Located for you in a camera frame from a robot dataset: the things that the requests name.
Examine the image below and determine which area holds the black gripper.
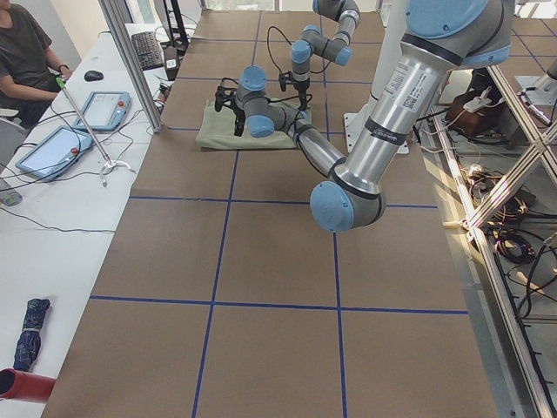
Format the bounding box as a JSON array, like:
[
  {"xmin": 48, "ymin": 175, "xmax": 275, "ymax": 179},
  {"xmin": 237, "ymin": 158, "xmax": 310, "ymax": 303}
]
[
  {"xmin": 292, "ymin": 78, "xmax": 310, "ymax": 111},
  {"xmin": 232, "ymin": 98, "xmax": 245, "ymax": 137}
]

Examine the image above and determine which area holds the olive green long-sleeve shirt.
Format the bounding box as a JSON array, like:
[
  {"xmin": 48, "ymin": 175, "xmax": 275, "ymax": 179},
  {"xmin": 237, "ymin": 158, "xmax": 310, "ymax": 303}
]
[{"xmin": 196, "ymin": 99, "xmax": 312, "ymax": 150}]

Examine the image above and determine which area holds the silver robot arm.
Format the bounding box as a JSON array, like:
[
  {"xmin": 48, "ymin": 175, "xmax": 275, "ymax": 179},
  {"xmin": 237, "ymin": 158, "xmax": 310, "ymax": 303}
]
[
  {"xmin": 234, "ymin": 1, "xmax": 514, "ymax": 233},
  {"xmin": 289, "ymin": 0, "xmax": 360, "ymax": 111}
]

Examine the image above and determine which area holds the black computer keyboard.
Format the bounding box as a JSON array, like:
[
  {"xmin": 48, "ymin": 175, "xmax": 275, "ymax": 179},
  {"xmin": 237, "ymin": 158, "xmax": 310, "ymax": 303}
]
[{"xmin": 131, "ymin": 31, "xmax": 164, "ymax": 71}]

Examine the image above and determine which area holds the upper teach pendant tablet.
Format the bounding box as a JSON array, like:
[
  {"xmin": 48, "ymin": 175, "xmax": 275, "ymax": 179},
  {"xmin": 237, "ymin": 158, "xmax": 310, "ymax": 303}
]
[{"xmin": 81, "ymin": 91, "xmax": 131, "ymax": 132}]

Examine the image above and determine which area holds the teach pendant tablet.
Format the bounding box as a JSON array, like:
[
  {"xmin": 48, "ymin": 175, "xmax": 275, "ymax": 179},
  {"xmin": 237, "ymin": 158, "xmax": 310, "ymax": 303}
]
[
  {"xmin": 16, "ymin": 126, "xmax": 93, "ymax": 181},
  {"xmin": 81, "ymin": 91, "xmax": 131, "ymax": 132}
]

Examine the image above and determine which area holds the metal grabber stick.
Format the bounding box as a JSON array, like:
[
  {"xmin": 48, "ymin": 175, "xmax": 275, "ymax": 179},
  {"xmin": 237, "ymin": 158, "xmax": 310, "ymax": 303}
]
[{"xmin": 56, "ymin": 77, "xmax": 136, "ymax": 187}]

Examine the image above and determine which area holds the black computer mouse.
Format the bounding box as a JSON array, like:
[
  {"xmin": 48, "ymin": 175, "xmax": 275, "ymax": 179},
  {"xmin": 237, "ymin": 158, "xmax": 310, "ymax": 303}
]
[{"xmin": 84, "ymin": 70, "xmax": 104, "ymax": 82}]

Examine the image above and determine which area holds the white side table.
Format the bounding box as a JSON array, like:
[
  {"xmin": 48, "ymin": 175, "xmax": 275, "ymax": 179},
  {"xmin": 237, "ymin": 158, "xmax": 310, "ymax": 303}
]
[{"xmin": 0, "ymin": 21, "xmax": 184, "ymax": 393}]

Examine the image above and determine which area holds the lower teach pendant tablet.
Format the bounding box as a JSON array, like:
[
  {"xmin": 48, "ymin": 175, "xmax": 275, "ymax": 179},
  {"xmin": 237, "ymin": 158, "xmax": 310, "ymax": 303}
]
[{"xmin": 16, "ymin": 126, "xmax": 93, "ymax": 181}]

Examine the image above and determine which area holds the seated person dark shirt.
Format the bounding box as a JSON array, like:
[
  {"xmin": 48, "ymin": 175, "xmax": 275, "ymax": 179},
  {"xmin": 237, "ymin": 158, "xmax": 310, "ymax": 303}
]
[{"xmin": 1, "ymin": 1, "xmax": 72, "ymax": 129}]

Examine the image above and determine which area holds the dark blue folded cloth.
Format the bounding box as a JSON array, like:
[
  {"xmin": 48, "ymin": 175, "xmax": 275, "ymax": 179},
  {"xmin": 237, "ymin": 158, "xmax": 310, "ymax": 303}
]
[{"xmin": 13, "ymin": 298, "xmax": 50, "ymax": 372}]

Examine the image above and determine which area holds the red cylinder object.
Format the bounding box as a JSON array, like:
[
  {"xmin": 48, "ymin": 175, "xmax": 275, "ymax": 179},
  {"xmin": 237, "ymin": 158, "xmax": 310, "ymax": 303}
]
[{"xmin": 1, "ymin": 368, "xmax": 57, "ymax": 404}]

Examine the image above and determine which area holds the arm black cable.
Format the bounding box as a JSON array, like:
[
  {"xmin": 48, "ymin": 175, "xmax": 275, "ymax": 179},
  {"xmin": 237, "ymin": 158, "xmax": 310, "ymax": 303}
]
[
  {"xmin": 265, "ymin": 25, "xmax": 332, "ymax": 82},
  {"xmin": 219, "ymin": 77, "xmax": 314, "ymax": 140}
]

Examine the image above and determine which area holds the aluminium frame post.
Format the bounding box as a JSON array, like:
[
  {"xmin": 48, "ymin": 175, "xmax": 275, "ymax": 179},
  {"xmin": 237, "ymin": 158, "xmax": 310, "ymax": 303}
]
[{"xmin": 98, "ymin": 0, "xmax": 162, "ymax": 133}]

